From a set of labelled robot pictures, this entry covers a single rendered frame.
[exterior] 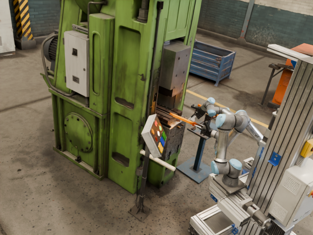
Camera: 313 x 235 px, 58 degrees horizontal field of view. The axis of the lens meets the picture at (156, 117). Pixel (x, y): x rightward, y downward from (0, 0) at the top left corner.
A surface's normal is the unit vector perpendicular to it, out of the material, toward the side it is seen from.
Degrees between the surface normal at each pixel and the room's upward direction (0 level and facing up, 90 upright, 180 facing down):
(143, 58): 89
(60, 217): 0
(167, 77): 90
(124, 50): 89
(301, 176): 0
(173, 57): 90
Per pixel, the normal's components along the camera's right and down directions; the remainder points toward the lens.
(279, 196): -0.83, 0.19
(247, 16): -0.66, 0.31
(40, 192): 0.11, -0.86
